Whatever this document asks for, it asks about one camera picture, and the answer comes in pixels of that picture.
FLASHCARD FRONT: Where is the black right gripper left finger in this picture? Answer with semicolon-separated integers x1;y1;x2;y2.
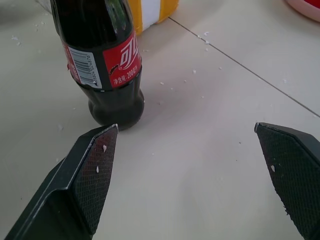
4;123;119;240

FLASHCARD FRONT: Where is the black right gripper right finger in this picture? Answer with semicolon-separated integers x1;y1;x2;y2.
254;122;320;240

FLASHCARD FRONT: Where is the cola bottle with red label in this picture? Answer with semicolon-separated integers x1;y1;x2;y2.
49;0;146;131

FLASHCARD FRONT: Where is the yellow and white container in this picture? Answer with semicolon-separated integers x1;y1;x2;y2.
129;0;181;35

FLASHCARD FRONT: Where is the pink round basin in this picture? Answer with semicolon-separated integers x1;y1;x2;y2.
283;0;320;16

